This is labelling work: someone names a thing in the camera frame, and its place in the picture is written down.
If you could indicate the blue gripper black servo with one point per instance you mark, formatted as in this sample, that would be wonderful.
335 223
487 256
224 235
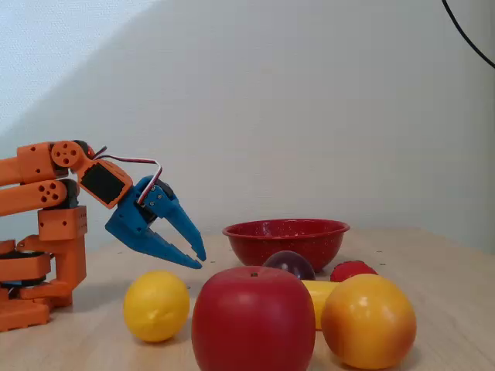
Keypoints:
129 216

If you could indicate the yellow toy lemon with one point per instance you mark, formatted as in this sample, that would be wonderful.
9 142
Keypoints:
154 305

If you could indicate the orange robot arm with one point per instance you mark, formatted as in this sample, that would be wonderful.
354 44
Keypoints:
35 162

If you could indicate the orange robot base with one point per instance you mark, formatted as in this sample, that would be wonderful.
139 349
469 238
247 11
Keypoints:
65 255

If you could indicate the red speckled enamel bowl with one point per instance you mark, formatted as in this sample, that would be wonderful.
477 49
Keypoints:
286 239

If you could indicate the red toy apple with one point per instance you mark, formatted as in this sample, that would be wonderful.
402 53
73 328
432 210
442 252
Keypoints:
251 320

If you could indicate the purple toy plum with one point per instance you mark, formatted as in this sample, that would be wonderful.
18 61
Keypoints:
288 263

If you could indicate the yellow toy banana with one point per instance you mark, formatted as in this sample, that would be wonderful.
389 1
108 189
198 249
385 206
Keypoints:
319 297

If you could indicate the red toy strawberry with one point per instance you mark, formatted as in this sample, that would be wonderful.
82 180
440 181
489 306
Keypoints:
348 270

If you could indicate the toy orange fruit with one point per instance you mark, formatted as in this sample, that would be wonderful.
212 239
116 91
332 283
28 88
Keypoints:
367 320

